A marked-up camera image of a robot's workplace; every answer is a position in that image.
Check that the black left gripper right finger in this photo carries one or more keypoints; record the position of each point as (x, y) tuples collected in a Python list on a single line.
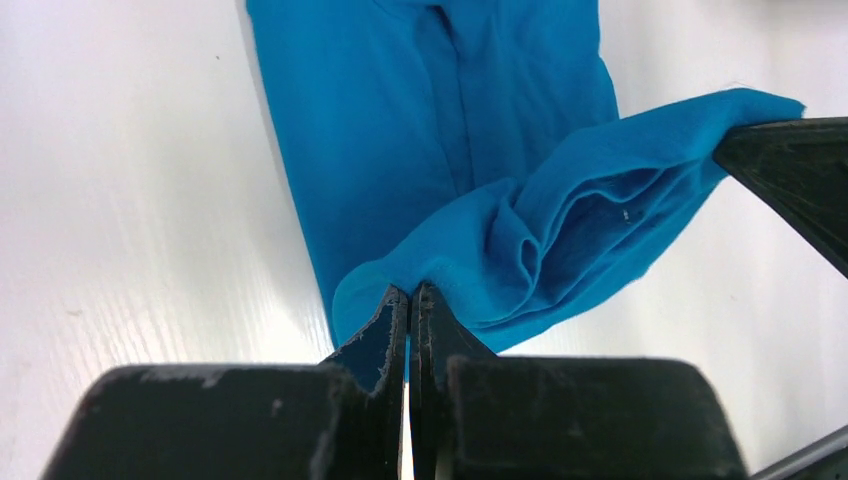
[(477, 415)]

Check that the blue t shirt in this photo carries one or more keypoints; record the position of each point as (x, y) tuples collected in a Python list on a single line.
[(477, 146)]

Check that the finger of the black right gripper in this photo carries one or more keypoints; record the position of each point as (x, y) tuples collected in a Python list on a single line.
[(799, 169)]

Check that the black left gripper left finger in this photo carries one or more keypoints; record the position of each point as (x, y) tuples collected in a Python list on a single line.
[(338, 419)]

